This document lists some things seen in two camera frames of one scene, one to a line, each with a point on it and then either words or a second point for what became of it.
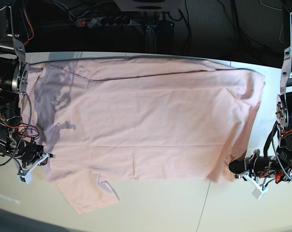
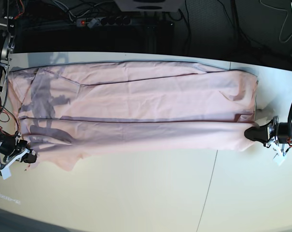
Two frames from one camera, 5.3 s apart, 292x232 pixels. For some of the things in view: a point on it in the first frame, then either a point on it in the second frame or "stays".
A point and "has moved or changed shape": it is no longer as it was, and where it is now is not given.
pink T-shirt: x=96 y=121 has moved or changed shape
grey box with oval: x=148 y=5 stays
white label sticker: x=1 y=195 stays
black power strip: x=87 y=22 stays
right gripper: x=266 y=167 -> x=287 y=133
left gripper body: x=32 y=155 -> x=13 y=149
